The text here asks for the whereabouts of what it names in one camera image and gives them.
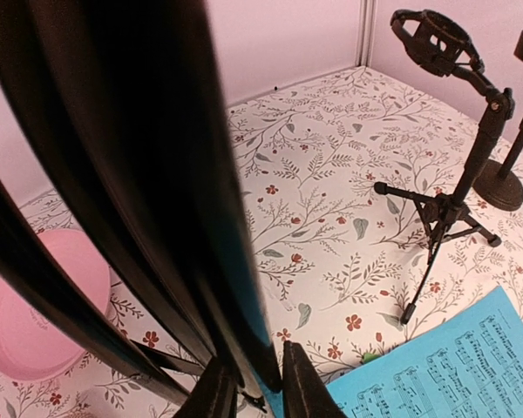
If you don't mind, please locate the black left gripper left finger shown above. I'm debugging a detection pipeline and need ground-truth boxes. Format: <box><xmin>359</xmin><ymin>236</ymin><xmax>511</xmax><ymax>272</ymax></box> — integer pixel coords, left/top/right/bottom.
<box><xmin>187</xmin><ymin>359</ymin><xmax>237</xmax><ymax>418</ymax></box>

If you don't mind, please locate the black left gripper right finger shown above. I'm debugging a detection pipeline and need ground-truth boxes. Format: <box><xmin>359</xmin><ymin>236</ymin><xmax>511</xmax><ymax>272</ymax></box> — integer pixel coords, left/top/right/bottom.
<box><xmin>282</xmin><ymin>341</ymin><xmax>345</xmax><ymax>418</ymax></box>

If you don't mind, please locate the blue sheet music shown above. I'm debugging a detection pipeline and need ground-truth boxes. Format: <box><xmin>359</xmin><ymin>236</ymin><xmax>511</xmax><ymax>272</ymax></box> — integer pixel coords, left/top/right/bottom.
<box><xmin>269</xmin><ymin>288</ymin><xmax>523</xmax><ymax>417</ymax></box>

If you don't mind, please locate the black round-base microphone stand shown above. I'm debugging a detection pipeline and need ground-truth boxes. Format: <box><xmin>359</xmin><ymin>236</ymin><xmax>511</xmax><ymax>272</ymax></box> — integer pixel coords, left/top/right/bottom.
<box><xmin>473</xmin><ymin>29</ymin><xmax>523</xmax><ymax>213</ymax></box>

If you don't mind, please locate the black music stand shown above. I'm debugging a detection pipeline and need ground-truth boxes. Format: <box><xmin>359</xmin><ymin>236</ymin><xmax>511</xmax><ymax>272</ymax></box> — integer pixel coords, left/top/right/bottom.
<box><xmin>0</xmin><ymin>1</ymin><xmax>282</xmax><ymax>408</ymax></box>

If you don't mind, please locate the black tripod shock-mount stand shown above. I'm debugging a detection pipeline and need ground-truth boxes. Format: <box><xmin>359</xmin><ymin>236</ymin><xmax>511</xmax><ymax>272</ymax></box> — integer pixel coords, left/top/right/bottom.
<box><xmin>373</xmin><ymin>8</ymin><xmax>515</xmax><ymax>327</ymax></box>

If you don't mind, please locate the green sheet music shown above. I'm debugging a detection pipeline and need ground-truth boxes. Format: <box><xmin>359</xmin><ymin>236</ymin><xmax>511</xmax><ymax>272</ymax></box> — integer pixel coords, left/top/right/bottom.
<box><xmin>361</xmin><ymin>352</ymin><xmax>380</xmax><ymax>365</ymax></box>

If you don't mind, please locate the pink plate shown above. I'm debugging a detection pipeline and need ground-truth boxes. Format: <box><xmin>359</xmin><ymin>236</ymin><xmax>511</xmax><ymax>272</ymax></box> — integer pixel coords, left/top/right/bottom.
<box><xmin>0</xmin><ymin>229</ymin><xmax>112</xmax><ymax>383</ymax></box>

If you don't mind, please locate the aluminium right corner post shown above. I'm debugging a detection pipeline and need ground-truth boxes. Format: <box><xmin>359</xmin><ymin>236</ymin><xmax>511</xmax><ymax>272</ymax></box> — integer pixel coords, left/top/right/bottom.
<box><xmin>355</xmin><ymin>0</ymin><xmax>377</xmax><ymax>66</ymax></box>

